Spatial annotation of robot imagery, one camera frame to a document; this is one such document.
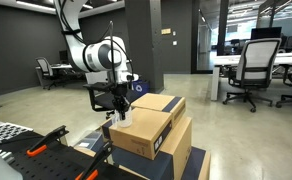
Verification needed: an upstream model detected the laptop keyboard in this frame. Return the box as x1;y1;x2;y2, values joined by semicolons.
0;98;34;146

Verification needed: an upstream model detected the white desk chair right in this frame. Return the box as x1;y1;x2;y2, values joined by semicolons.
223;38;281;113

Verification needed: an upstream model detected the dark background desk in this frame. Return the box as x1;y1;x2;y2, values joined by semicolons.
35;49;87;89

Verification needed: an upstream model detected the black orange clamp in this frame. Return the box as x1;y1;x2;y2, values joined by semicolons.
26;125;69;157
75;141;113;180

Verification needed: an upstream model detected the black perforated mounting board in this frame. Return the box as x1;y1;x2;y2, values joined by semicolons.
0;132;142;180

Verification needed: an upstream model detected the blue recycling bin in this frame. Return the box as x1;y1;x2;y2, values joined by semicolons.
133;80;149;96

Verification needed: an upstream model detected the bottom flat cardboard box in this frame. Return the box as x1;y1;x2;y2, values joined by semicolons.
73;130;212;180

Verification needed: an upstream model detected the far grey office chair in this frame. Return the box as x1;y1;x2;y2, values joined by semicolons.
36;57;65;90

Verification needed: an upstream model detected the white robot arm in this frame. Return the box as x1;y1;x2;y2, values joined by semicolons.
53;0;139;120

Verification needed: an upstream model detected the black computer monitor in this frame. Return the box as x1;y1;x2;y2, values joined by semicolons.
251;27;281;40

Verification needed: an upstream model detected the white office desk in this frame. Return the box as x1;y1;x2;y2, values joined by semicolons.
210;51;292;102

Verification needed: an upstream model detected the grey mesh office chair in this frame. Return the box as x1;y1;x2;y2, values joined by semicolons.
83;72;140;118

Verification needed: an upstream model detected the upper cardboard box under jug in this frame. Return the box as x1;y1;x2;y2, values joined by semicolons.
101;108;173;160

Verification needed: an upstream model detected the clear plastic measuring jug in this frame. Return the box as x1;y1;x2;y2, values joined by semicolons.
111;108;132;128

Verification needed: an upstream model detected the middle large cardboard box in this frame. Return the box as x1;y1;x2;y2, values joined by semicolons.
95;116;193;180

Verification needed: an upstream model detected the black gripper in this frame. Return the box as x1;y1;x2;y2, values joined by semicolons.
111;84;129;120

